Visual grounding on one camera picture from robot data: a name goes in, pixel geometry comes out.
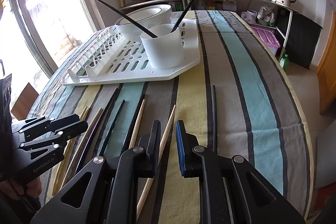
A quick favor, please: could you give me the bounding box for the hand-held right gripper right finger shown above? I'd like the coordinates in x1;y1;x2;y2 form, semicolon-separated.
175;120;306;224

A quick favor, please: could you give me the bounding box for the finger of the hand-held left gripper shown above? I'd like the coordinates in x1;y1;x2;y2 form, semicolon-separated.
20;121;89;159
12;113;80;137

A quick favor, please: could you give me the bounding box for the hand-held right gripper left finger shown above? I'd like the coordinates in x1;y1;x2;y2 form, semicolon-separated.
30;120;161;224

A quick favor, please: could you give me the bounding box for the wooden chopstick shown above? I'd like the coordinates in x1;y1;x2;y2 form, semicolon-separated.
136;105;177;218
62;108;103;189
52;106;89;196
129;99;146;149

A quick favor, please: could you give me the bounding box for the white utensil cup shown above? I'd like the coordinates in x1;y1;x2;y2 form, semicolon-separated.
140;24;185;69

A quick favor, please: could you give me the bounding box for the white bowl with black rim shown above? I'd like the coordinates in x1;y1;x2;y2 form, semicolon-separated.
115;17;158;41
126;4;173;30

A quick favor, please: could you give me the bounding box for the person's left hand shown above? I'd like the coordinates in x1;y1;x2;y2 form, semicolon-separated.
0;175;43;201

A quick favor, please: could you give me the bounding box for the brown wooden board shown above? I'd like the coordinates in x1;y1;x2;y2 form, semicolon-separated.
11;82;40;120

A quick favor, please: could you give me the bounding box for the white plastic dish rack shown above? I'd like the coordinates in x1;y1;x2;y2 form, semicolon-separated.
62;18;201;86

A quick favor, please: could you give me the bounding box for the glass sliding door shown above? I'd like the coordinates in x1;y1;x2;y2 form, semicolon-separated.
0;0;105;98

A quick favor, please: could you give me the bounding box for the green plastic bottle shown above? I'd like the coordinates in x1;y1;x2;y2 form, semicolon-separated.
279;54;289;72

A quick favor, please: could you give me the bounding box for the pink lidded storage box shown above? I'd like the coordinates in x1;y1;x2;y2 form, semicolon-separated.
249;25;281;56

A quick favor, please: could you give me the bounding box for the grey flat panel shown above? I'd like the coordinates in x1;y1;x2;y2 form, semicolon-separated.
314;132;336;191

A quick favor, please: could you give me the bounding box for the clear plastic bag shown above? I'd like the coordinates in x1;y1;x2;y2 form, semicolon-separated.
241;10;259;25

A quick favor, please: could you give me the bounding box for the green bowl with bag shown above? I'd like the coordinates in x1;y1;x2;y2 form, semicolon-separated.
257;5;278;28

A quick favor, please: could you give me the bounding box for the black cabinet panel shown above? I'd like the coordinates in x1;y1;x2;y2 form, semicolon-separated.
277;7;323;69

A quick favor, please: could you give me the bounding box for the wooden door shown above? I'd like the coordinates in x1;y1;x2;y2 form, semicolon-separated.
316;11;336;116

